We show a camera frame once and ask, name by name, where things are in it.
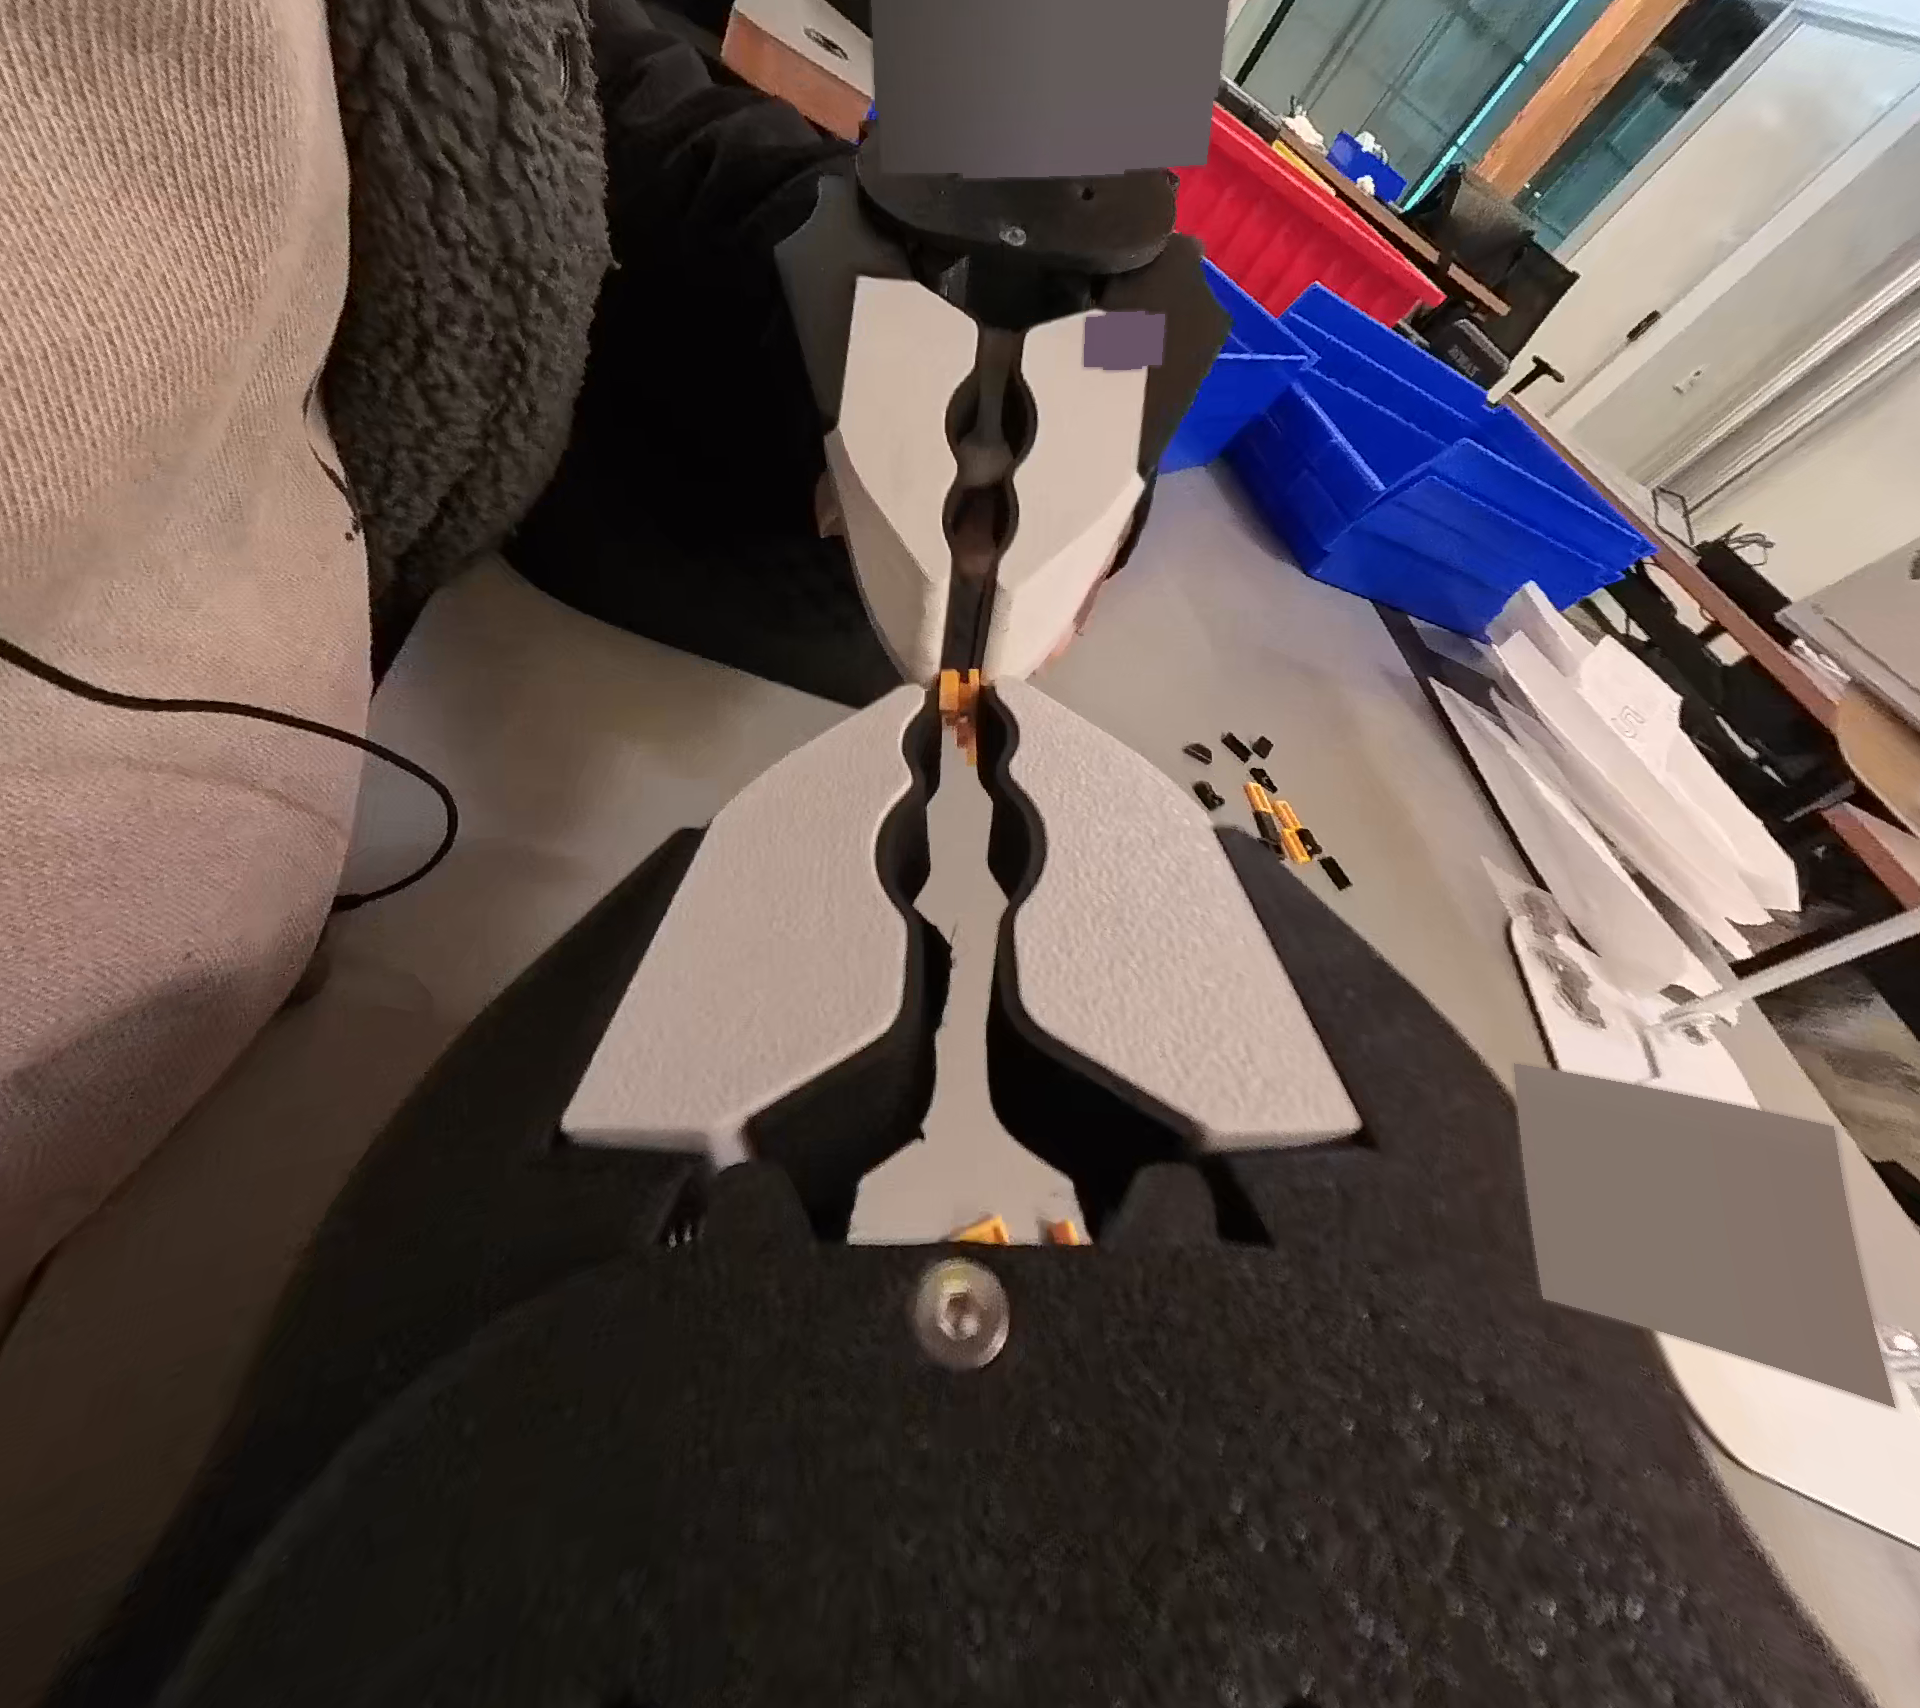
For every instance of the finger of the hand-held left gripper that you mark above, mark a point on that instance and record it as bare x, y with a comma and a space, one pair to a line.
1081, 462
893, 462

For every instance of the person's left hand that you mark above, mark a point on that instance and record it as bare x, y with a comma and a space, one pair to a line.
1102, 582

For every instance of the blue plastic bin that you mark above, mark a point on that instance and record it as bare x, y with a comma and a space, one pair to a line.
1455, 492
1244, 389

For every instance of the orange lego bracket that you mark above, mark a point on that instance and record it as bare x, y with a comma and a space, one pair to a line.
961, 702

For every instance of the white printed sheet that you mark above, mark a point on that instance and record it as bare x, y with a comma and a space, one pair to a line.
1591, 1041

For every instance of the white paper bag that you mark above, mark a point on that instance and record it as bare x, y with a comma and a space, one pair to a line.
1651, 779

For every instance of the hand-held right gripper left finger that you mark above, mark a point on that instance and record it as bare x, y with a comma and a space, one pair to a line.
765, 958

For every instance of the red plastic bin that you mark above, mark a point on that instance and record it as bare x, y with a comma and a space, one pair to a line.
1291, 222

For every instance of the white booklet holder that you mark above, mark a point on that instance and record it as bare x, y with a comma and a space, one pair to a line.
1801, 958

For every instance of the scattered small lego pieces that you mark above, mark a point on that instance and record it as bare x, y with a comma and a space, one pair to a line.
1274, 808

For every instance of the person's left forearm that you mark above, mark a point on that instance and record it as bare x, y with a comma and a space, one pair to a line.
674, 389

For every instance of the white rounded board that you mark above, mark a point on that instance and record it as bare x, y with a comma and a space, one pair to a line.
1801, 1453

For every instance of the beige sweatshirt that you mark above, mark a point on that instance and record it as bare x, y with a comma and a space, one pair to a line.
151, 389

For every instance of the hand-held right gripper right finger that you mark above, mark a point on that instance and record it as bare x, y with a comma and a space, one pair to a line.
1170, 973

